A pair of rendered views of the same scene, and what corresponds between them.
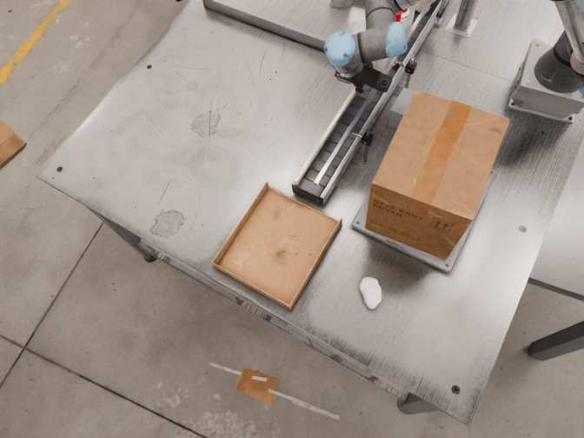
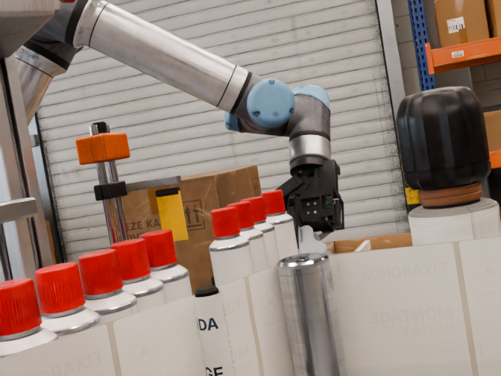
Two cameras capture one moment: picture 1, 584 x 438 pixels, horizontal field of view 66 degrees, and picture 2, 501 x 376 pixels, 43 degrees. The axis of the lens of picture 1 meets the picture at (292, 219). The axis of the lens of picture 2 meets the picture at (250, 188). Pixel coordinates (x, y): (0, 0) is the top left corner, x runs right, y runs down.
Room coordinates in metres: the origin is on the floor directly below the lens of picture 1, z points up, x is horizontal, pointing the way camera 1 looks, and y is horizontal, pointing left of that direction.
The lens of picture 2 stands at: (1.90, -0.72, 1.15)
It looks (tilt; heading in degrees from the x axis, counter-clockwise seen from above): 3 degrees down; 161
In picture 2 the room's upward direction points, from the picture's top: 9 degrees counter-clockwise
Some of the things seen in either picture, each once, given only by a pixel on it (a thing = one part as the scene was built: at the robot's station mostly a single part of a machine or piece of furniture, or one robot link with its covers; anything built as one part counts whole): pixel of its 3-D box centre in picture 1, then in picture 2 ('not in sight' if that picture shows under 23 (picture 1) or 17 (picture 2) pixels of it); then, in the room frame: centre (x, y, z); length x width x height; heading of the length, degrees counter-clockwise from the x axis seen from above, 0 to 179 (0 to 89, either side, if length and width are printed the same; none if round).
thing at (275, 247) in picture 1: (277, 242); (370, 254); (0.50, 0.05, 0.85); 0.30 x 0.26 x 0.04; 139
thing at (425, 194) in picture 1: (431, 177); (197, 237); (0.54, -0.39, 0.99); 0.30 x 0.24 x 0.27; 143
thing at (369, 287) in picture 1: (369, 292); not in sight; (0.30, -0.17, 0.85); 0.08 x 0.07 x 0.04; 146
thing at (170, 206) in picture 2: not in sight; (171, 214); (1.20, -0.57, 1.09); 0.03 x 0.01 x 0.06; 49
